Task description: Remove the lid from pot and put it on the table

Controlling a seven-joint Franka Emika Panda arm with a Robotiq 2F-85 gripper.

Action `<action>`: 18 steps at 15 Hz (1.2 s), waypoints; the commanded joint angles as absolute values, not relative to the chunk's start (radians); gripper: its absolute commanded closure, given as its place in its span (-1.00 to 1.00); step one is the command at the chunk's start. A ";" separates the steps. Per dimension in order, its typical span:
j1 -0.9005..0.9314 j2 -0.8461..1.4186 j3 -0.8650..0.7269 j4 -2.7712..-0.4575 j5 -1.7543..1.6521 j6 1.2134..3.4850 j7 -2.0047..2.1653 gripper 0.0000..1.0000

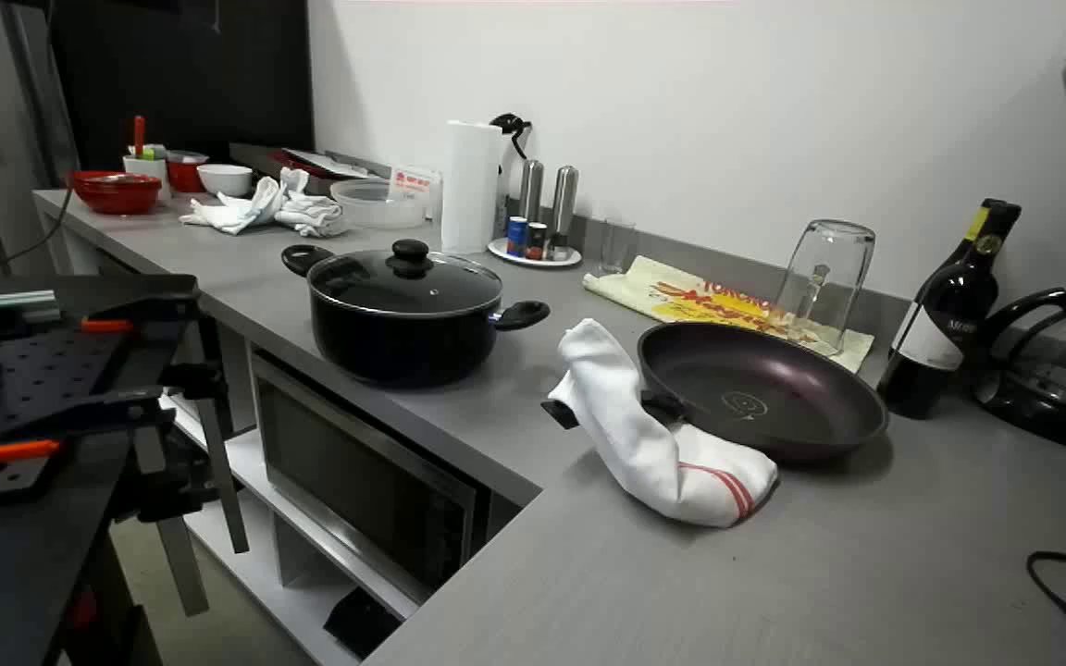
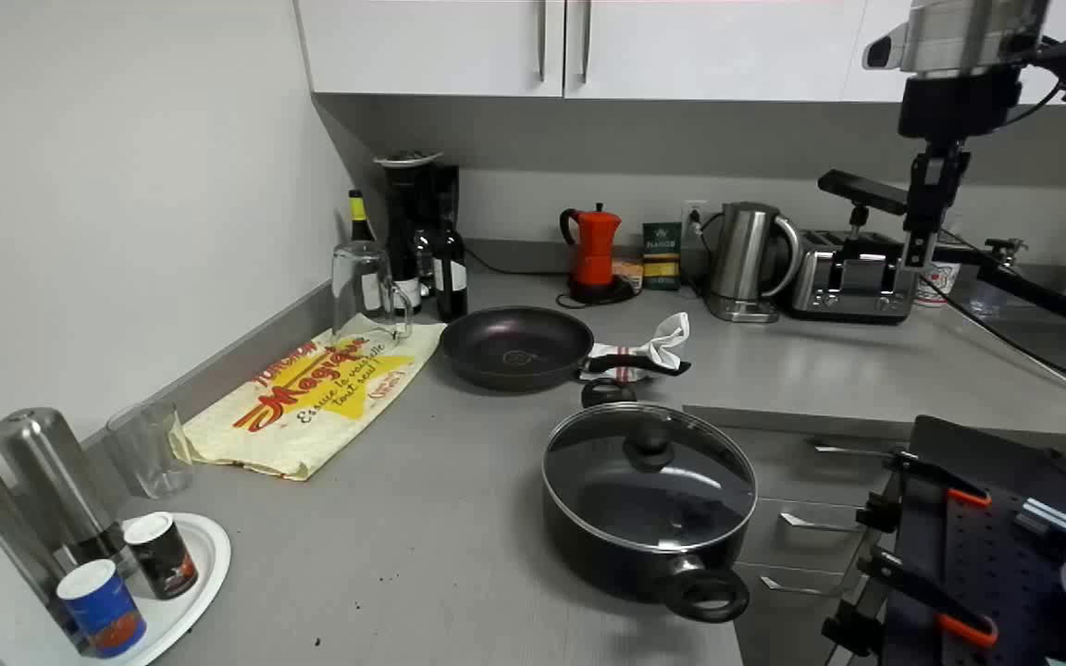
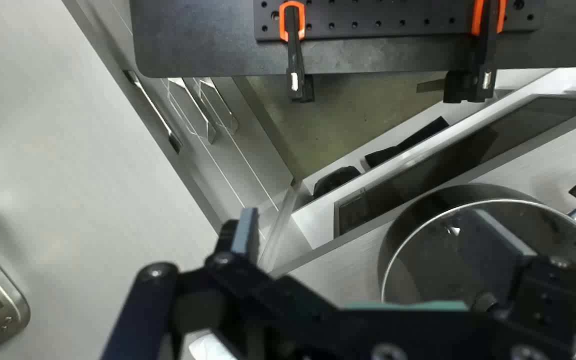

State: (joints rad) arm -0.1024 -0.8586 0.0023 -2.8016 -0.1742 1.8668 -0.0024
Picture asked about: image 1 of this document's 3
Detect blue small cup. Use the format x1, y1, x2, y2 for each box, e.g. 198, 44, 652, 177
503, 214, 529, 256

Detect clear upturned drinking glass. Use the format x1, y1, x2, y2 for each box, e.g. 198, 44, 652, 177
777, 220, 876, 352

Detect white paper towel roll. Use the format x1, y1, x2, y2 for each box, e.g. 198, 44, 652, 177
442, 120, 503, 256

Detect silver microwave oven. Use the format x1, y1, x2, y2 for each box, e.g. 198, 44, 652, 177
253, 352, 519, 600

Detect yellow red printed towel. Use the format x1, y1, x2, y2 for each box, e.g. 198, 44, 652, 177
585, 256, 875, 375

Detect glass pot lid black knob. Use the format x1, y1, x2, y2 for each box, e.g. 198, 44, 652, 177
281, 242, 503, 317

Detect black glass coffee carafe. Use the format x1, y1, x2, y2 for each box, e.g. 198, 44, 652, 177
965, 290, 1066, 445

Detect steel grinder right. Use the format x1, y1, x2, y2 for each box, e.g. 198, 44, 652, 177
552, 166, 579, 242

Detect black perforated mounting board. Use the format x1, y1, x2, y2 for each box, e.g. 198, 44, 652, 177
0, 329, 134, 499

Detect steel grinder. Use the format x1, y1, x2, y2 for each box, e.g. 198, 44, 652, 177
519, 160, 545, 223
552, 166, 579, 242

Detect red bowl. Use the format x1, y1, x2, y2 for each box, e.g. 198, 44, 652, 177
72, 172, 158, 214

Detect clear plastic container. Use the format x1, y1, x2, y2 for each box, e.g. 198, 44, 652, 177
330, 182, 427, 231

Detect white bowl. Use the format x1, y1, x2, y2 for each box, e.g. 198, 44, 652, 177
200, 162, 253, 195

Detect white cloth red stripes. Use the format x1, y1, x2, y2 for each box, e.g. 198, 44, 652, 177
549, 317, 781, 528

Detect crumpled white cloth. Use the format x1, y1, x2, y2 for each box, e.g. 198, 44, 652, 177
186, 166, 348, 237

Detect black cooking pot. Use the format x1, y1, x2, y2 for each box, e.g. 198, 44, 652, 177
304, 279, 549, 388

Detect dark frying pan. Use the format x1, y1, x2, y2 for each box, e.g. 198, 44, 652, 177
637, 322, 889, 465

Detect small red cup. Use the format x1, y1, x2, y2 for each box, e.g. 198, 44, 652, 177
166, 151, 203, 193

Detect white cup with utensils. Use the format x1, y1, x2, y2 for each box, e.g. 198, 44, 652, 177
124, 114, 166, 182

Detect dark wine bottle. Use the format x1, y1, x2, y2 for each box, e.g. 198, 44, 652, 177
876, 199, 1022, 420

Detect steel grinder left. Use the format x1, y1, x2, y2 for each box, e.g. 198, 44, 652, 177
519, 160, 545, 223

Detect white round plate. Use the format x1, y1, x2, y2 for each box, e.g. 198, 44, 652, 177
487, 237, 585, 271

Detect orange black clamp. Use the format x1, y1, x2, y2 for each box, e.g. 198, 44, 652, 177
0, 388, 166, 463
0, 293, 203, 347

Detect dark small cup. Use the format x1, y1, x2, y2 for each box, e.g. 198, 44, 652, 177
527, 223, 552, 260

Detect small clear glass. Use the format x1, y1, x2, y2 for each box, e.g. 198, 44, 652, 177
585, 223, 627, 273

